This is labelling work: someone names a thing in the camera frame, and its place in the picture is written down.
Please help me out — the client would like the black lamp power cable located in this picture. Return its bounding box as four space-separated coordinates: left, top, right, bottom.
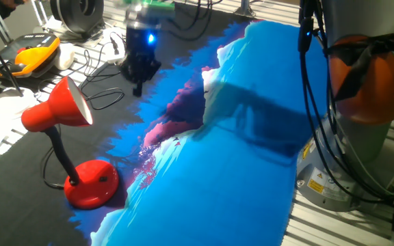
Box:
40 32 127 191

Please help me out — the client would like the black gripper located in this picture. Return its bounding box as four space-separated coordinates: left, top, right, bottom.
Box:
119 24 162 98

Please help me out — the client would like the white power strip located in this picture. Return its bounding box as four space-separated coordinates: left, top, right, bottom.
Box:
106 53 127 66

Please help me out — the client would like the orange black teach pendant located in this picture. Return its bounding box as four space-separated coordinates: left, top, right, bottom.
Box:
0 32 62 80

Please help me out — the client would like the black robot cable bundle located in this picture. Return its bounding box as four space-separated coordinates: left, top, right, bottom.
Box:
297 0 394 206

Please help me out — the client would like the white roll object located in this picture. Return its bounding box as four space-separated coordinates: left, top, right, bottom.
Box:
53 42 77 71

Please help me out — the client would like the red desk lamp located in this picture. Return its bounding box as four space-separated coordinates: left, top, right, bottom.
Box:
21 75 120 210

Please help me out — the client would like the printed landscape table mat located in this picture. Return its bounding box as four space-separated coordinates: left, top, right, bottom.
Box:
0 18 330 246

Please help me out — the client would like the black round fan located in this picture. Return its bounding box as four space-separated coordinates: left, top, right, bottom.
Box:
49 0 105 36

